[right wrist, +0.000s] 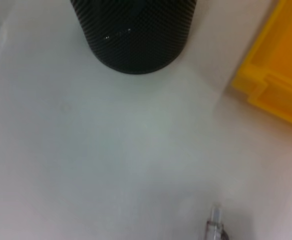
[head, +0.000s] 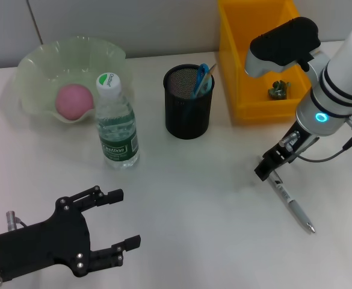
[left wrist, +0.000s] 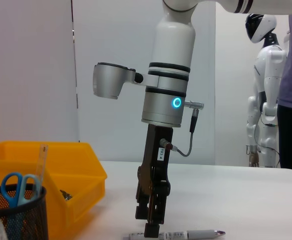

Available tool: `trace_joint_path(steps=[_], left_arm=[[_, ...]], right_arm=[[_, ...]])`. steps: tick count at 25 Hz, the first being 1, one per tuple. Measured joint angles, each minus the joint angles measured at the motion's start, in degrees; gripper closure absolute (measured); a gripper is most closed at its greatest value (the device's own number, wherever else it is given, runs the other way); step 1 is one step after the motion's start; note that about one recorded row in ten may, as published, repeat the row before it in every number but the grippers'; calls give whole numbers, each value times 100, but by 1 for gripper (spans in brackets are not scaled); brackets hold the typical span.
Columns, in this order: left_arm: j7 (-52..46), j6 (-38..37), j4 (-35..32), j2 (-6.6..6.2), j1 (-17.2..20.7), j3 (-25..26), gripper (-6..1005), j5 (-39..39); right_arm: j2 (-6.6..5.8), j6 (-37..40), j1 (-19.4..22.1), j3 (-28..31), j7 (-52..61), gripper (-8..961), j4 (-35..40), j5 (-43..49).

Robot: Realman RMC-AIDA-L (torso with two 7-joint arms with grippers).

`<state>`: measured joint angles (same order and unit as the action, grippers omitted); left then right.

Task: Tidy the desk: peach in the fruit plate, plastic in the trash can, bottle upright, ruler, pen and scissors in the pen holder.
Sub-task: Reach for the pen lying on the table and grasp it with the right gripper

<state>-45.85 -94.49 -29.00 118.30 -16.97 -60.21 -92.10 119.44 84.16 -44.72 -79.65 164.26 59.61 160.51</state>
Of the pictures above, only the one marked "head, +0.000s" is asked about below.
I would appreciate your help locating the yellow plastic bin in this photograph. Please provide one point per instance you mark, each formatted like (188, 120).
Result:
(236, 60)

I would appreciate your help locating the silver ballpoint pen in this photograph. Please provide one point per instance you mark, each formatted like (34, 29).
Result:
(287, 197)

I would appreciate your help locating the pale green wavy glass bowl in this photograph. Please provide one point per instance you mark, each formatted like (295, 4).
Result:
(43, 69)

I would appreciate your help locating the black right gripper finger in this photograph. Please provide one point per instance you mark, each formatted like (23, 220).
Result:
(267, 170)

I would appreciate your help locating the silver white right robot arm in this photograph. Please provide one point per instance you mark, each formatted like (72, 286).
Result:
(338, 84)

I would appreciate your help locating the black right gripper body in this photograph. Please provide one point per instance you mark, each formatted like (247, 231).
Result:
(290, 147)

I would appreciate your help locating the blue scissors with sheath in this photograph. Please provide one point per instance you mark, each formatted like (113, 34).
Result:
(200, 78)

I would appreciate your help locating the pink peach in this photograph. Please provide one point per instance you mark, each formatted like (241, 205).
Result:
(73, 102)

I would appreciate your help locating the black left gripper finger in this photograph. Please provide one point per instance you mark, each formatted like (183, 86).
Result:
(103, 198)
(112, 254)

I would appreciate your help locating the clear water bottle green label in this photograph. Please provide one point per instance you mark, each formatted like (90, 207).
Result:
(117, 126)

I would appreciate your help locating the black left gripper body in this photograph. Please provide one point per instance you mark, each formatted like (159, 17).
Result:
(41, 244)

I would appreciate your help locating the black mesh pen holder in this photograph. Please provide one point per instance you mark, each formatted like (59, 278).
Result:
(187, 117)

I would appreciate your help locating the clear plastic ruler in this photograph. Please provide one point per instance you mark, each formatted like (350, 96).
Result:
(211, 70)

